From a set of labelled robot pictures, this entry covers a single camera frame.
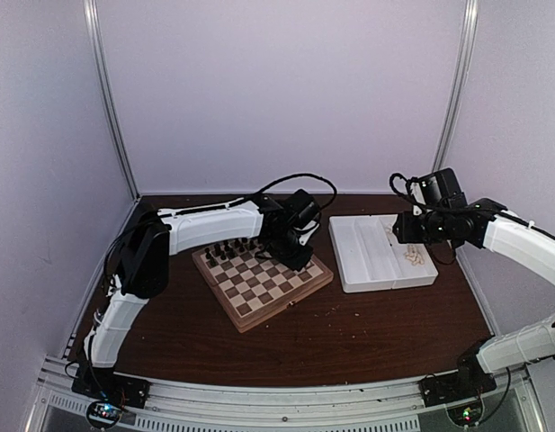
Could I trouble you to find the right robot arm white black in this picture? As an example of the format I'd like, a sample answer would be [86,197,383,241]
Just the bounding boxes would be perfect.
[392,199,555,398]

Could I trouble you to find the right aluminium frame post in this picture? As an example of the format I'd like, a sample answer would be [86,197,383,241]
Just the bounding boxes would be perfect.
[432,0,480,171]

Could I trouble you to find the white plastic tray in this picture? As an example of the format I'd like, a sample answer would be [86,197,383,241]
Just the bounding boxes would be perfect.
[329,214,438,293]

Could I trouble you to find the pile of white chess pieces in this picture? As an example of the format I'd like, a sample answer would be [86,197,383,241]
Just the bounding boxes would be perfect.
[384,225,425,266]

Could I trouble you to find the controller board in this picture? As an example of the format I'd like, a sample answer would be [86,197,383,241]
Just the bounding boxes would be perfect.
[447,403,483,428]
[85,400,123,428]

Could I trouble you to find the left aluminium frame post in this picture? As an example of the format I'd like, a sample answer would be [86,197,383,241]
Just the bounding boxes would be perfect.
[83,0,140,201]

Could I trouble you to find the row of dark chess pieces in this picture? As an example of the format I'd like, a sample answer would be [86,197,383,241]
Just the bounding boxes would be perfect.
[203,238,264,266]

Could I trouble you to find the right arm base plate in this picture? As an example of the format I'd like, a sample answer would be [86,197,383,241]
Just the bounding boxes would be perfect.
[418,372,497,407]

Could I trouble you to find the wooden chess board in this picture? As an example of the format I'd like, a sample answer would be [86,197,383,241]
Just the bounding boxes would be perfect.
[192,245,334,333]

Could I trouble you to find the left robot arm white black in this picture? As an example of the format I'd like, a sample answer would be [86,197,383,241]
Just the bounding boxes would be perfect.
[82,189,321,400]

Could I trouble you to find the front aluminium rail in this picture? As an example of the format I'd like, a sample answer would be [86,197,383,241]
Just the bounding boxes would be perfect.
[20,356,549,431]

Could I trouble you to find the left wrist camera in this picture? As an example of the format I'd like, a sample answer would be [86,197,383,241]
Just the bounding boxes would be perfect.
[294,202,319,229]

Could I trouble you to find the right controller board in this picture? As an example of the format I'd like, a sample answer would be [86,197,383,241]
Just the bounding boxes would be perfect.
[447,403,483,428]

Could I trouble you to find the left controller board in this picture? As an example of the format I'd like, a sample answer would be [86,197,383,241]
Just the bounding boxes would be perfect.
[85,400,123,428]

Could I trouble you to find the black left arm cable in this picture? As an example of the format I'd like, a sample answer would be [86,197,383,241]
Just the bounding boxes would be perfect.
[247,173,339,212]

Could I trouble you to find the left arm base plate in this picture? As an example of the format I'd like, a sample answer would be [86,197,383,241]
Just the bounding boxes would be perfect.
[71,374,150,409]

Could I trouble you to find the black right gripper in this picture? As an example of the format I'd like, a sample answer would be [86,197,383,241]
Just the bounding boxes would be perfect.
[393,210,451,244]

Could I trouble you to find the aluminium frame post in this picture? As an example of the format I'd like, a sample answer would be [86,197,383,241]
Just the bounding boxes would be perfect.
[432,0,480,171]
[83,0,140,201]

